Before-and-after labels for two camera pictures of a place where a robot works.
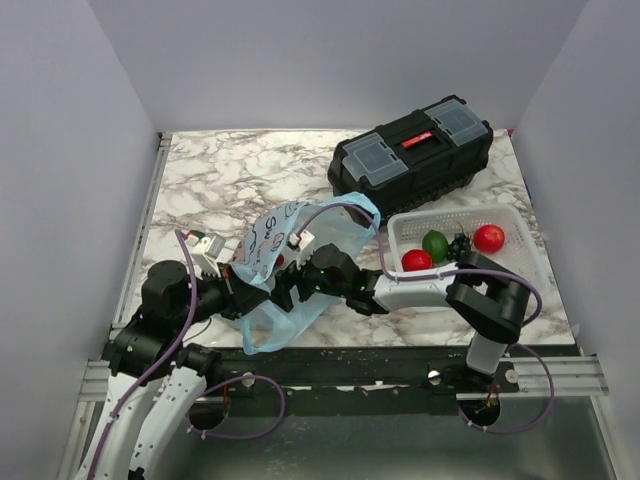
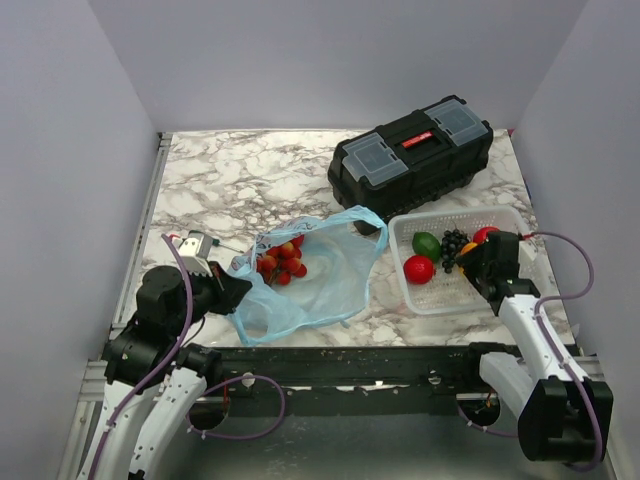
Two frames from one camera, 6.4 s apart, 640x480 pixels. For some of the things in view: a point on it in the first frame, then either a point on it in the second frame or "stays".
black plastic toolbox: x=414 y=161 stays
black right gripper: x=284 y=280 -> x=470 y=261
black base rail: x=350 y=380 stays
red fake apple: x=489 y=239 stays
